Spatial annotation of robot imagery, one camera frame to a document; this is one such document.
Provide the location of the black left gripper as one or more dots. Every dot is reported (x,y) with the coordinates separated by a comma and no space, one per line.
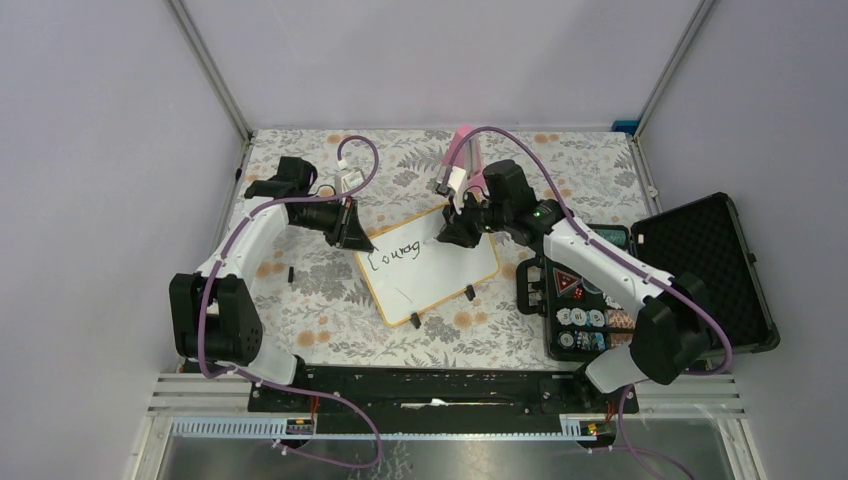
(347,231)

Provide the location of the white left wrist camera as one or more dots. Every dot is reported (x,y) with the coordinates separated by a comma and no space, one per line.
(348,180)

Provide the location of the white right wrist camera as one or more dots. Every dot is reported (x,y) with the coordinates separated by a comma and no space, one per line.
(451,182)

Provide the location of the black mounting base plate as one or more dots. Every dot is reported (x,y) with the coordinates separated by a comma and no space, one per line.
(438,401)

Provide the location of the triangular all-in button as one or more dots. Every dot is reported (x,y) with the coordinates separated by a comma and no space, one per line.
(564,281)

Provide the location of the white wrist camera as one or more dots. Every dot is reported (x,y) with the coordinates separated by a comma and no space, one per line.
(451,182)
(348,180)

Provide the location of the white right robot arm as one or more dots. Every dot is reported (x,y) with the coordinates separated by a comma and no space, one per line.
(669,312)

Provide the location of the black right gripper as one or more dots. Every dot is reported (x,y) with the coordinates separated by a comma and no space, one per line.
(456,227)

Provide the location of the blue corner bracket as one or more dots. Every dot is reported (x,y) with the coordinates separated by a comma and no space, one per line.
(628,127)

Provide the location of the yellow framed whiteboard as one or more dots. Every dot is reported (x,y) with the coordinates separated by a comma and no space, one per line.
(407,277)

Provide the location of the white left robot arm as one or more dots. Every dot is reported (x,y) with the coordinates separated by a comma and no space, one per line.
(215,321)

